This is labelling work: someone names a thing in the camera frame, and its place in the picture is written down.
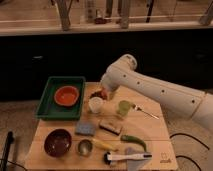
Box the green chili pepper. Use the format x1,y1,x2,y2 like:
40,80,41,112
120,135,147,151

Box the blue sponge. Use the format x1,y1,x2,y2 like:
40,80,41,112
75,122,95,136

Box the yellow corn cob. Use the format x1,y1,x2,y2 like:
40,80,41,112
92,138,118,151

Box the dark brown bowl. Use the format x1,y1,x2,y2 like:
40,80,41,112
44,129,72,158

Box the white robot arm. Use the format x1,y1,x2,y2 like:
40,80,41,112
101,54,213,133

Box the green plastic tray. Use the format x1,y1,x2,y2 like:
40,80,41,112
36,76,85,121

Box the black pole stand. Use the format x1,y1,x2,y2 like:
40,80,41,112
0,131,14,171

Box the green plastic cup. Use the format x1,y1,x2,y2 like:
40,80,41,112
118,100,131,116

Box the orange bowl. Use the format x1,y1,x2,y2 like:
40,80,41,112
54,86,80,107

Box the black cable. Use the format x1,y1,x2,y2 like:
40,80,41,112
169,132,213,171

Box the white handled dish brush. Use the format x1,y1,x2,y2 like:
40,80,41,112
103,152,152,165

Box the small metal cup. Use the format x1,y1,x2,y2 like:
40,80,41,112
77,139,93,156

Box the red apple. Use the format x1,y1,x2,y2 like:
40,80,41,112
99,90,108,100

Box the red object on shelf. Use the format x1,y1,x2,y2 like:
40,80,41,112
94,18,111,24

